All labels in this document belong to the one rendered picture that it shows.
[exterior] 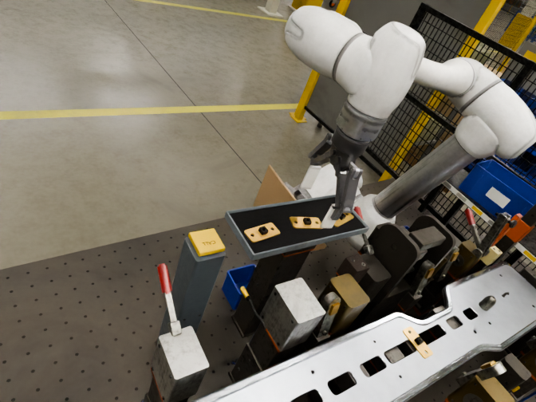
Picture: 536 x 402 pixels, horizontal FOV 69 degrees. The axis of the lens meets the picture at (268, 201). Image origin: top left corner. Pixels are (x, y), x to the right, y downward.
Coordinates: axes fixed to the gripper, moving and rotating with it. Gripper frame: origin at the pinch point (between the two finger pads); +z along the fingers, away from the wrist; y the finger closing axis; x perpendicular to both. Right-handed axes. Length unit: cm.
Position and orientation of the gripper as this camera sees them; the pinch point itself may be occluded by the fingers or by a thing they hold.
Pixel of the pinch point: (317, 203)
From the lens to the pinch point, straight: 93.6
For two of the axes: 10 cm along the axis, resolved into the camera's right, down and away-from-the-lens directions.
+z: -3.1, 7.3, 6.0
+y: 2.8, 6.8, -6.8
